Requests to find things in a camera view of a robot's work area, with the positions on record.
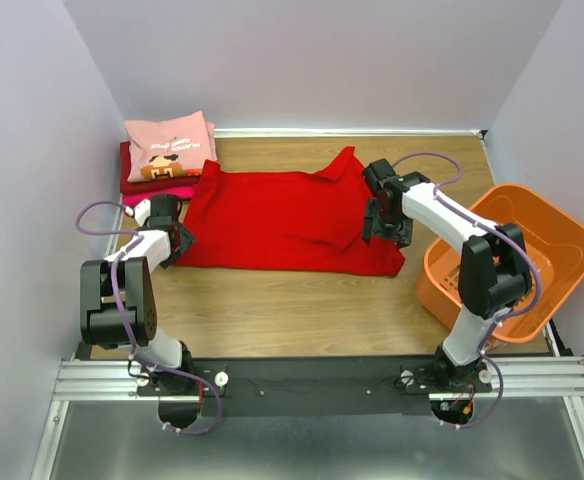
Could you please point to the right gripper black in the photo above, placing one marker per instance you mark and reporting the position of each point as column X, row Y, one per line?
column 385, row 231

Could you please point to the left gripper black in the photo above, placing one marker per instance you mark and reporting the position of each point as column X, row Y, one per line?
column 180, row 241

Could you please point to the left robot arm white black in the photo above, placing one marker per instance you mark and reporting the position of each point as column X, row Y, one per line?
column 117, row 301

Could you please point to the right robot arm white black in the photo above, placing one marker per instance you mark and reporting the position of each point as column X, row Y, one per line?
column 495, row 271

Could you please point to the magenta folded t shirt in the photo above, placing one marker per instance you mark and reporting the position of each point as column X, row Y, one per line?
column 184, row 192

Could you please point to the dark red folded t shirt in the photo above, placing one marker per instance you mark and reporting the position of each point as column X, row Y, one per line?
column 129, row 188

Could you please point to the pink folded printed t shirt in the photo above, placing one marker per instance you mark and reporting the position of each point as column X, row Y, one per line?
column 170, row 149

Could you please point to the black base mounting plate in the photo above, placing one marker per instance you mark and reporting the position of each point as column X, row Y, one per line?
column 331, row 385

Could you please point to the orange plastic laundry basket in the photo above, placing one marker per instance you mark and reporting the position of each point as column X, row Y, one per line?
column 554, row 242

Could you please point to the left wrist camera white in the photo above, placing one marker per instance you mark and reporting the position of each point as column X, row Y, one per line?
column 140, row 212

